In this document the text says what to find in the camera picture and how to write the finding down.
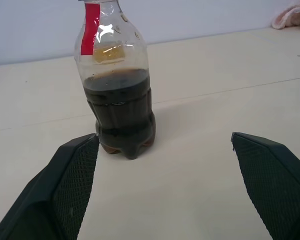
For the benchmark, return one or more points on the pink towel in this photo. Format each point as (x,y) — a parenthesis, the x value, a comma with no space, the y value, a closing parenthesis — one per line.
(293,20)

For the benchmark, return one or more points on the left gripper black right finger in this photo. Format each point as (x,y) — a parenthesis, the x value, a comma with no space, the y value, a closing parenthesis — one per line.
(272,180)

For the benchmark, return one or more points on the clear plastic cola bottle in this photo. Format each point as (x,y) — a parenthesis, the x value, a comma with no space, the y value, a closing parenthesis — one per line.
(117,100)

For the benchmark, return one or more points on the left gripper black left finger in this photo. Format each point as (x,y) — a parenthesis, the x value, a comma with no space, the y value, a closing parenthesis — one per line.
(52,190)

